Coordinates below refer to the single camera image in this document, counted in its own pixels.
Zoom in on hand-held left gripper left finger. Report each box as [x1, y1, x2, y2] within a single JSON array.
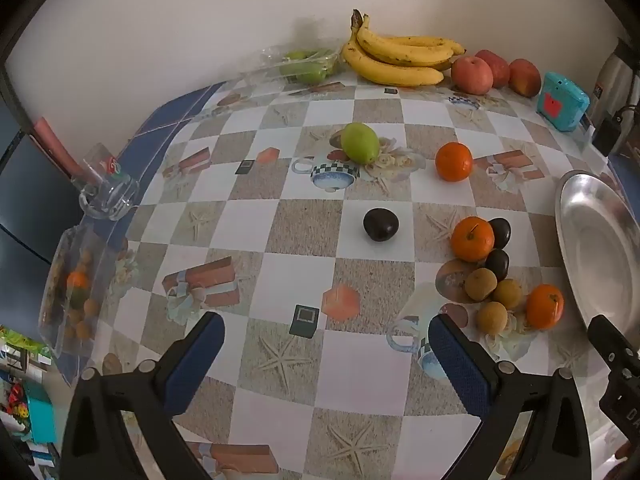
[[60, 311, 226, 480]]

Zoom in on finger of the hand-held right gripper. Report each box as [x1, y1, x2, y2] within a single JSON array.
[[587, 314, 640, 378]]

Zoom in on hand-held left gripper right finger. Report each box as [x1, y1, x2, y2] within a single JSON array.
[[428, 312, 593, 480]]

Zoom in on brown kiwi bottom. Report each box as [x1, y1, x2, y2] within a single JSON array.
[[475, 301, 510, 336]]

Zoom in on brown longan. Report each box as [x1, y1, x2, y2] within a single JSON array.
[[492, 279, 524, 309], [465, 268, 498, 302]]

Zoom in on dark plum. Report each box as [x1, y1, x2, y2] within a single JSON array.
[[484, 249, 511, 282], [487, 218, 512, 251], [363, 207, 400, 242]]

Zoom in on round steel plate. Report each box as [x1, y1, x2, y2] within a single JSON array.
[[555, 170, 640, 331]]

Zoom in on green mango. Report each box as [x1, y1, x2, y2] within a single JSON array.
[[341, 122, 380, 165]]

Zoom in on cluster of small longans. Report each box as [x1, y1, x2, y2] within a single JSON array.
[[65, 250, 101, 341]]

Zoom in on teal storage bin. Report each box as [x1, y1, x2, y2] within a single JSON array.
[[25, 392, 56, 446]]

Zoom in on clear plastic clamshell box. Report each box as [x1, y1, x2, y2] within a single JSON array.
[[39, 225, 128, 358]]

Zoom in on checkered printed tablecloth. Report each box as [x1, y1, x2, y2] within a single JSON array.
[[50, 77, 640, 480]]

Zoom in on clear glass mug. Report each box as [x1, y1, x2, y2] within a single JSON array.
[[75, 142, 140, 221]]

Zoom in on black power adapter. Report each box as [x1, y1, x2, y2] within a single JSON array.
[[595, 117, 623, 157]]

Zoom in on teal plastic box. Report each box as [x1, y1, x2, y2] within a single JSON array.
[[536, 71, 591, 132]]

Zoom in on pink flat object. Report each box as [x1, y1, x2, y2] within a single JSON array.
[[32, 117, 81, 181]]

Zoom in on silver kettle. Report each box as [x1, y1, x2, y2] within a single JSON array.
[[592, 37, 640, 126]]

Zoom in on red apple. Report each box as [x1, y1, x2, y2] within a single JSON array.
[[451, 56, 495, 96], [475, 49, 511, 88], [509, 58, 542, 97]]

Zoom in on yellow banana bunch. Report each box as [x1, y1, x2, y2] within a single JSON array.
[[341, 8, 467, 87]]

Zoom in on clear plastic fruit pack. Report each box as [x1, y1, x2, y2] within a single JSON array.
[[242, 46, 341, 86]]

